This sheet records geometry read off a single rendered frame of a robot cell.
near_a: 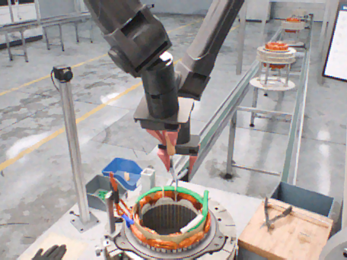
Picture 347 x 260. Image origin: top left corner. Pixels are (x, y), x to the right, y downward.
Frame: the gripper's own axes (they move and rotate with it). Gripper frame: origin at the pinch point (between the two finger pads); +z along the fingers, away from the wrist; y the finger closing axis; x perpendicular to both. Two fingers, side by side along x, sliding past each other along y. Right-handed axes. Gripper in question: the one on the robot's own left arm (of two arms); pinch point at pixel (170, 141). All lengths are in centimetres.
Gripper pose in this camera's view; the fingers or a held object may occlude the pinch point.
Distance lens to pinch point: 65.8
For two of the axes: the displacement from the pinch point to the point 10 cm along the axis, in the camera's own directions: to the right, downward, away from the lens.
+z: 1.1, 7.0, 7.1
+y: -9.6, -1.0, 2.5
